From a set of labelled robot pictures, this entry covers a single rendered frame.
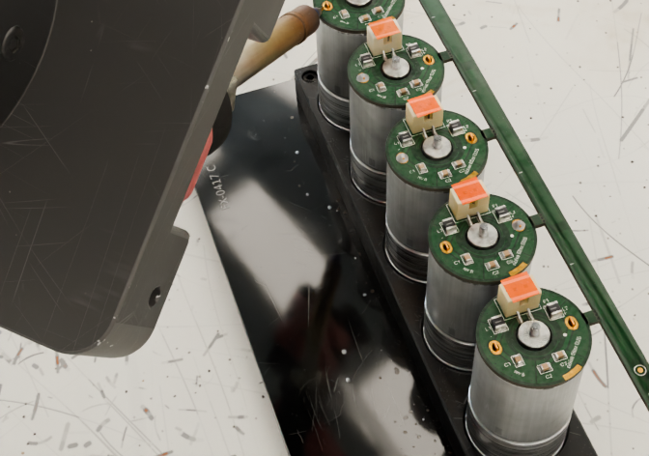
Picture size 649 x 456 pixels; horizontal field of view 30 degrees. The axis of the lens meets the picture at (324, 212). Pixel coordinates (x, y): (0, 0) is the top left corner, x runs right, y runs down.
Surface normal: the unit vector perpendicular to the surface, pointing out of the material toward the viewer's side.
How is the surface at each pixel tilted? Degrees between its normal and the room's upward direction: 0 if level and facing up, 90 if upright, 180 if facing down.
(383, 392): 0
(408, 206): 90
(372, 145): 90
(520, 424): 90
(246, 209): 0
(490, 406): 90
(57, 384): 0
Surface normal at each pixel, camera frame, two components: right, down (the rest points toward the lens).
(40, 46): 0.91, 0.29
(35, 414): -0.04, -0.59
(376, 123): -0.40, 0.74
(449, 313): -0.62, 0.64
